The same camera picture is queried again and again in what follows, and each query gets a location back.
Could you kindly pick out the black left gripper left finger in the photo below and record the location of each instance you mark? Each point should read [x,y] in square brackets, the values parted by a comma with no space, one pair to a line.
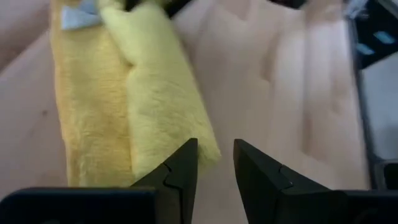
[178,186]

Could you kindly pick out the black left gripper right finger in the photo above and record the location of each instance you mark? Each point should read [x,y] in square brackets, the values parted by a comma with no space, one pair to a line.
[261,186]

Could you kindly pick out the lemon yellow microfiber towel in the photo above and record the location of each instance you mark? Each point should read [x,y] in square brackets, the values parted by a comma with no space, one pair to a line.
[161,109]

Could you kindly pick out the black aluminium table frame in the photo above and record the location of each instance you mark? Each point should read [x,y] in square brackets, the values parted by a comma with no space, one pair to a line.
[370,149]

